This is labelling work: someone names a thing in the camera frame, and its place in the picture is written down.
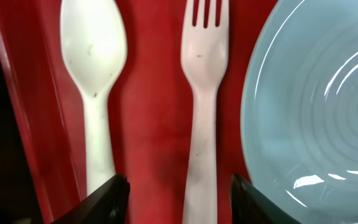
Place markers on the large light blue plate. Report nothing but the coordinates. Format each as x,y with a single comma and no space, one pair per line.
299,113

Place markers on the white plastic spoon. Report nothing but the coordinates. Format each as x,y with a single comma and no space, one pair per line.
94,50

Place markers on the red plastic tray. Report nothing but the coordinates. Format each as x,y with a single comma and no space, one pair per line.
150,106

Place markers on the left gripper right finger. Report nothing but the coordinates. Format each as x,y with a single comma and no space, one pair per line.
250,206

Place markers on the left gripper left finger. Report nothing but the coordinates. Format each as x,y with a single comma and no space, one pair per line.
106,205

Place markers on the white plastic fork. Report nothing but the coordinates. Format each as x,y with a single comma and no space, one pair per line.
204,58

